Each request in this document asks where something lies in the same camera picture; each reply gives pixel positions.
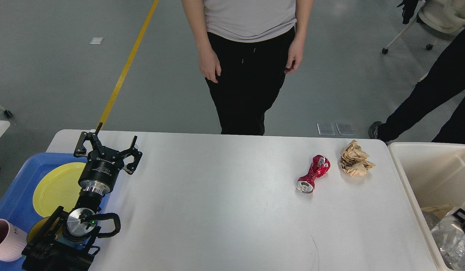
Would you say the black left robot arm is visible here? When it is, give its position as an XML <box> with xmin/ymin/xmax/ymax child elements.
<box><xmin>21</xmin><ymin>122</ymin><xmax>143</xmax><ymax>271</ymax></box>

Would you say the white office chair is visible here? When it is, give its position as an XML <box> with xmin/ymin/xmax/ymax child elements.
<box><xmin>381</xmin><ymin>0</ymin><xmax>465</xmax><ymax>55</ymax></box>

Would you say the person in grey shirt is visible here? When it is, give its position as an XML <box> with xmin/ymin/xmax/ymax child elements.
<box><xmin>182</xmin><ymin>0</ymin><xmax>314</xmax><ymax>136</ymax></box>

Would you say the yellow plastic plate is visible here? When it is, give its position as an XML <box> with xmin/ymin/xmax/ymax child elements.
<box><xmin>32</xmin><ymin>162</ymin><xmax>86</xmax><ymax>217</ymax></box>

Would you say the crushed red soda can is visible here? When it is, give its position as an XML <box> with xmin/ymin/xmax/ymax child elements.
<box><xmin>296</xmin><ymin>155</ymin><xmax>331</xmax><ymax>193</ymax></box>

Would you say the person in grey sneakers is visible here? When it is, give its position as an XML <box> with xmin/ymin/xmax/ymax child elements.
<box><xmin>368</xmin><ymin>28</ymin><xmax>465</xmax><ymax>144</ymax></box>

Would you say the blue plastic tray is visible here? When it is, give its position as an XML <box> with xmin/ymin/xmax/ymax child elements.
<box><xmin>0</xmin><ymin>152</ymin><xmax>116</xmax><ymax>271</ymax></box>

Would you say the brown paper ball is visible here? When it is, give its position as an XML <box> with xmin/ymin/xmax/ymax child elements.
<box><xmin>339</xmin><ymin>140</ymin><xmax>375</xmax><ymax>177</ymax></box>

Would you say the brown paper bag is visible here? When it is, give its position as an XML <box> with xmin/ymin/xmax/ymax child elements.
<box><xmin>421</xmin><ymin>204</ymin><xmax>459</xmax><ymax>219</ymax></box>

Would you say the beige plastic bin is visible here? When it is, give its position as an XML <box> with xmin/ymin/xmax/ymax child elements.
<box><xmin>388</xmin><ymin>142</ymin><xmax>465</xmax><ymax>271</ymax></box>

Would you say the pink ribbed mug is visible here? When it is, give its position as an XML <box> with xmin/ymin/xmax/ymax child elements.
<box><xmin>0</xmin><ymin>219</ymin><xmax>27</xmax><ymax>262</ymax></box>

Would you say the floor outlet cover left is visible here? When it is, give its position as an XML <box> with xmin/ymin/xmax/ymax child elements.
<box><xmin>317</xmin><ymin>122</ymin><xmax>336</xmax><ymax>137</ymax></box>

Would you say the floor outlet cover right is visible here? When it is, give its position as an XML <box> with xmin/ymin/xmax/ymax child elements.
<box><xmin>336</xmin><ymin>122</ymin><xmax>355</xmax><ymax>136</ymax></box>

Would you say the floor outlet cover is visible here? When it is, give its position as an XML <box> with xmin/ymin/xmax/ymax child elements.
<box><xmin>336</xmin><ymin>122</ymin><xmax>355</xmax><ymax>136</ymax></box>
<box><xmin>317</xmin><ymin>122</ymin><xmax>336</xmax><ymax>137</ymax></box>

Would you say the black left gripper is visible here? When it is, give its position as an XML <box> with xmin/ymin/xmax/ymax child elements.
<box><xmin>73</xmin><ymin>122</ymin><xmax>143</xmax><ymax>195</ymax></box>

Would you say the seated person in black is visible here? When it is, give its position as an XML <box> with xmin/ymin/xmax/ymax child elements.
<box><xmin>396</xmin><ymin>0</ymin><xmax>419</xmax><ymax>25</ymax></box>

